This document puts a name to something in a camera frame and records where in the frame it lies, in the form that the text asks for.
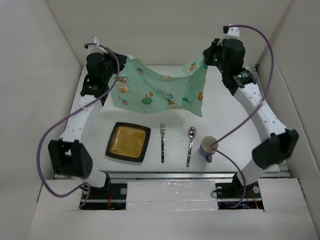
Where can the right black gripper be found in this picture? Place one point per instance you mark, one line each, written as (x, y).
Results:
(209, 53)

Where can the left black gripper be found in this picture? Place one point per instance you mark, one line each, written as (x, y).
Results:
(109, 56)

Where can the green cartoon print cloth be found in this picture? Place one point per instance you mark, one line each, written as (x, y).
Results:
(140, 89)

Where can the silver spoon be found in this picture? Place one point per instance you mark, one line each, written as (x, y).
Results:
(191, 135)

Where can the silver fork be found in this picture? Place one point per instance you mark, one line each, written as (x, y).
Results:
(162, 134)

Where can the square brown black plate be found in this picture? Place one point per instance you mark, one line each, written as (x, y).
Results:
(128, 142)

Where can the purple mug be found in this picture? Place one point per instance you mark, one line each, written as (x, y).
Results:
(208, 147)

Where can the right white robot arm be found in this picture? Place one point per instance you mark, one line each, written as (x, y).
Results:
(277, 141)

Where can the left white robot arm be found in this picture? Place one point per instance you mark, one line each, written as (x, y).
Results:
(68, 154)

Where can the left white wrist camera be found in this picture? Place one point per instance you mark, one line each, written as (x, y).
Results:
(94, 40)

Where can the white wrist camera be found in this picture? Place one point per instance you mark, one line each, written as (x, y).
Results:
(231, 32)
(94, 40)

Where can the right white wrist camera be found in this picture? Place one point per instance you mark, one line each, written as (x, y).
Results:
(231, 32)

